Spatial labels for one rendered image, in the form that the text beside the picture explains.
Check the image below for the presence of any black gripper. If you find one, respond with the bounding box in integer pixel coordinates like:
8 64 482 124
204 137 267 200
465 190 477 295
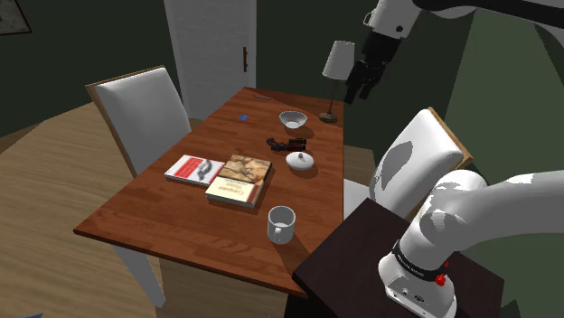
343 29 401 106

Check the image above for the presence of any table lamp with white shade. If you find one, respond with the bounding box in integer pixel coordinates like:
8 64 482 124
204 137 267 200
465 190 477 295
318 40 356 124

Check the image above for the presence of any white bowl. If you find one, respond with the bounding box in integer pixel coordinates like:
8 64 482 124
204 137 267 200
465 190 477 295
278 110 308 130

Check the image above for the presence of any white padded wooden chair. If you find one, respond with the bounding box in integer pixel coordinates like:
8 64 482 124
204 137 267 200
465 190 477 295
343 106 474 221
84 64 193 180

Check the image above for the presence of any white round lidded dish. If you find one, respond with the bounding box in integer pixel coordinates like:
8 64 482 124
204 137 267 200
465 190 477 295
285 151 315 172

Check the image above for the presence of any brown and cream book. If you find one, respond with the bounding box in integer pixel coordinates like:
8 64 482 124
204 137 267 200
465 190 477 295
204 154 273 210

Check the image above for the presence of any white door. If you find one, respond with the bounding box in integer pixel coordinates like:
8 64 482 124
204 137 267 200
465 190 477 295
163 0 258 121

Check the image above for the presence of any white mug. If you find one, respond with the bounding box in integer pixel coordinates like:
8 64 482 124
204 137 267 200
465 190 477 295
267 204 296 246

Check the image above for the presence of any dark robot stand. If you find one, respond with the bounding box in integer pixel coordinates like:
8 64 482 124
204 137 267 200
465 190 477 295
284 197 506 318

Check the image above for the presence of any red and white book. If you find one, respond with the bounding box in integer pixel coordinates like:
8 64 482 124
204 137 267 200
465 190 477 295
164 154 226 187

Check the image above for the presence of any brown wooden table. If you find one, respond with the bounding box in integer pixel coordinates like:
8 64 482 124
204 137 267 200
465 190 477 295
72 86 345 309

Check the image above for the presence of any framed wall picture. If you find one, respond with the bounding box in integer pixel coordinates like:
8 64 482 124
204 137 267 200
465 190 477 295
0 0 33 36

